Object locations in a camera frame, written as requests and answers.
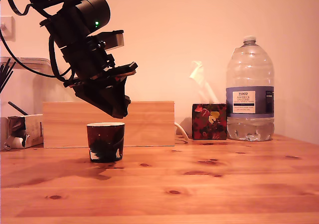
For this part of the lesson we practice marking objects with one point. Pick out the thin black reed stick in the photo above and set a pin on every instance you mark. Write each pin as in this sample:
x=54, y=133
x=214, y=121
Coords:
x=6, y=68
x=7, y=77

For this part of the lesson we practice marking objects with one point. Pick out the large clear water bottle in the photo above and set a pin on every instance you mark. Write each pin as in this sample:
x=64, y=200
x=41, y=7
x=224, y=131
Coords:
x=250, y=99

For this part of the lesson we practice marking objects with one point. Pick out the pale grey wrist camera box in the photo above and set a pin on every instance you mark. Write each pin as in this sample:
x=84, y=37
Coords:
x=117, y=40

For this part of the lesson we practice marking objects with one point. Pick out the white tissue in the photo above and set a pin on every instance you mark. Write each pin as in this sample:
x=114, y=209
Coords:
x=199, y=74

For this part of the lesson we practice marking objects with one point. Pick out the red floral tissue box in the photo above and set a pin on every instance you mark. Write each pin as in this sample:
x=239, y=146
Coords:
x=209, y=122

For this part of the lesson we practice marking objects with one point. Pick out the long wooden box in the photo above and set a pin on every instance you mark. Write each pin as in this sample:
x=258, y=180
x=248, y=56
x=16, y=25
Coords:
x=147, y=129

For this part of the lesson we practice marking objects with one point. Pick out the open cardboard carton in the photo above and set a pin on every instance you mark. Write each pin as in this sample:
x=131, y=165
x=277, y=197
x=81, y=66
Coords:
x=33, y=130

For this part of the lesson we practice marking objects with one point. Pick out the clear plastic storage container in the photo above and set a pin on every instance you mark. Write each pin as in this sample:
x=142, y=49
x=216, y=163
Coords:
x=30, y=62

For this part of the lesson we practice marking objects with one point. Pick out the dark patterned coffee cup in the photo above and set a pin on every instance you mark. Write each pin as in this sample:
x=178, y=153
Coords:
x=106, y=142

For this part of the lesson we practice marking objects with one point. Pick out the white wall socket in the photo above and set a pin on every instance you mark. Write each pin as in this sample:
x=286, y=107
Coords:
x=7, y=27

